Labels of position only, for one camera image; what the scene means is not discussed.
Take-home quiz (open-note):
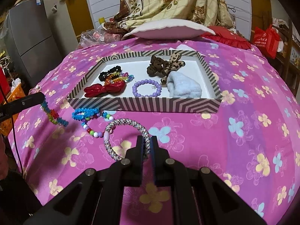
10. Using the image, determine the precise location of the rainbow faceted bead bracelet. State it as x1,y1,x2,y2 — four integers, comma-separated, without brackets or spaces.
40,100,69,127
104,72,134,85

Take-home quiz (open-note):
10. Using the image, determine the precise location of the wooden rack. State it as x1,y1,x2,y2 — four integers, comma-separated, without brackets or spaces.
272,16,300,68

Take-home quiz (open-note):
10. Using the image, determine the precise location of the multicolour round bead bracelet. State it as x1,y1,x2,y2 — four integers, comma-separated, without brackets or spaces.
81,111,114,138

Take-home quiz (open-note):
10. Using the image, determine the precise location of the beige floral quilt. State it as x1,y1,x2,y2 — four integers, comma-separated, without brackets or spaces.
103,0,235,32

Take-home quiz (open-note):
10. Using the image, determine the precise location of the blue faceted bead bracelet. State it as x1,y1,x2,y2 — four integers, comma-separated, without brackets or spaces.
71,107,100,122

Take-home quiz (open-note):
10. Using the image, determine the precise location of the light blue fluffy scrunchie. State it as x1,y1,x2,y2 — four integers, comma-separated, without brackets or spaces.
166,71,203,98

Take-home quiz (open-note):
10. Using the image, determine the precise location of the silver beaded bangle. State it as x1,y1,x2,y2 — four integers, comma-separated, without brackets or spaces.
103,119,150,162

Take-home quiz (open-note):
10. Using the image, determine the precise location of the leopard print bow scrunchie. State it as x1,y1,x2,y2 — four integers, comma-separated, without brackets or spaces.
160,52,186,85

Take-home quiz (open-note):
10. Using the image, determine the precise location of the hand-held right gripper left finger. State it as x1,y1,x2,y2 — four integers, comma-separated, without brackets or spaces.
22,135,145,225

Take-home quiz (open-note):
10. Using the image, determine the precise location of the striped cardboard box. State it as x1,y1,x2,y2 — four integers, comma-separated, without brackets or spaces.
66,50,223,114

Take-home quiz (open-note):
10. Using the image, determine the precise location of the purple bead bracelet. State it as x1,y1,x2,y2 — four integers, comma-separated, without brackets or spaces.
132,79,163,98

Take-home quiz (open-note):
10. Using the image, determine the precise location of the black cable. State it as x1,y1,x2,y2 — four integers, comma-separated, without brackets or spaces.
12,119,26,179

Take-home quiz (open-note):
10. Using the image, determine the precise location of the red ruffled pillow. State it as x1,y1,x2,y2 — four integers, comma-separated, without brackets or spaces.
200,26,251,50

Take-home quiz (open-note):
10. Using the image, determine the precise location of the brown scrunchie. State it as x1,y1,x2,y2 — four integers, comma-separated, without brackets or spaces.
146,55,169,78

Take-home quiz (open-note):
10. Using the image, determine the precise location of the black scrunchie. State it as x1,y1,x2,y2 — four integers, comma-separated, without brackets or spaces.
98,66,123,82

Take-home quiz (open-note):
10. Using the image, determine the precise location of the red shopping bag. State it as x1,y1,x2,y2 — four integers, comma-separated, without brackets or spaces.
252,25,280,59

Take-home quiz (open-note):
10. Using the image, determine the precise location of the red satin bow scrunchie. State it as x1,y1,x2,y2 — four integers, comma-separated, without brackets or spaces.
84,81,126,98

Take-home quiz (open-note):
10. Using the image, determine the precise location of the clear plastic bag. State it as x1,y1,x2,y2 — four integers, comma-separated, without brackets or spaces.
78,27,125,50

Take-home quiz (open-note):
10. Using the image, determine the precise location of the grey refrigerator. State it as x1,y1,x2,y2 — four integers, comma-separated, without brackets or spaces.
6,0,64,87

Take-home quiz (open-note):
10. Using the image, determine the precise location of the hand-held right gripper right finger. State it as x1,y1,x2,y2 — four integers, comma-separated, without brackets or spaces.
150,136,268,225

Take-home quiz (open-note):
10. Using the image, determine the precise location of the white pillow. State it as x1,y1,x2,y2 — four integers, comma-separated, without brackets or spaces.
124,20,216,39

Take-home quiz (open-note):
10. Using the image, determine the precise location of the pink floral bedsheet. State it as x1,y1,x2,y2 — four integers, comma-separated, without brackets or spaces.
7,37,300,225

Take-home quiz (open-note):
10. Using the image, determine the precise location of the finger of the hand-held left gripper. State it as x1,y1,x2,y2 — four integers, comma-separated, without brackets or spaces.
0,92,45,117

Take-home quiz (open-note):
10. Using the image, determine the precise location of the orange plastic basket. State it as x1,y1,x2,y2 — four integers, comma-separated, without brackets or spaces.
0,83,26,136

